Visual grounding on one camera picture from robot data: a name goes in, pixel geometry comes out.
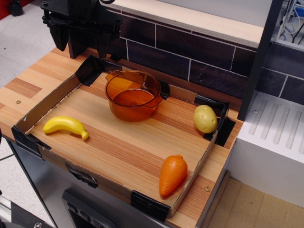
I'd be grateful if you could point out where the dark grey left post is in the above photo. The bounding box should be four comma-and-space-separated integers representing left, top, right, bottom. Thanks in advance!
68, 28, 97, 59

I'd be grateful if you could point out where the transparent orange plastic pot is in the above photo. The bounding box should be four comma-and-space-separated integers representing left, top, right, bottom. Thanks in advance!
105, 70, 162, 122

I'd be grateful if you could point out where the light wooden shelf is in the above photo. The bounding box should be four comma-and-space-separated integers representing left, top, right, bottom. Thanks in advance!
107, 0, 264, 48

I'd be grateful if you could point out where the yellow plastic toy potato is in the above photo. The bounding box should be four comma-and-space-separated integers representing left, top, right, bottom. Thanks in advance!
193, 105, 218, 133

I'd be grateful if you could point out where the orange plastic toy carrot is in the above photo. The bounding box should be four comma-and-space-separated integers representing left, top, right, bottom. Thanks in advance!
159, 154, 188, 197

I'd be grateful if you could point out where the grey toy oven front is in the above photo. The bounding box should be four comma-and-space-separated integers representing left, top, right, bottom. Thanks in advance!
62, 190, 117, 228

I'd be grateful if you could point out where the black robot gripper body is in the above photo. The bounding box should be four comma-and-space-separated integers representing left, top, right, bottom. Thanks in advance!
40, 0, 123, 38

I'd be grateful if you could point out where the dark grey vertical post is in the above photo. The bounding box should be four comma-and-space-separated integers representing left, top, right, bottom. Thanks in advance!
238, 0, 283, 121

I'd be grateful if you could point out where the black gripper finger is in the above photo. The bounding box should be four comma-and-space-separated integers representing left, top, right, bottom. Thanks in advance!
97, 32, 113, 59
49, 24, 68, 51

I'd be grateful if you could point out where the white toy sink drainboard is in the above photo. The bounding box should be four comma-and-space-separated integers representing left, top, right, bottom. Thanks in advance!
228, 93, 304, 207

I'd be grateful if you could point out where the yellow plastic toy banana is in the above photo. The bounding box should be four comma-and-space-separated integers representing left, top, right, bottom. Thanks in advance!
43, 116, 89, 140

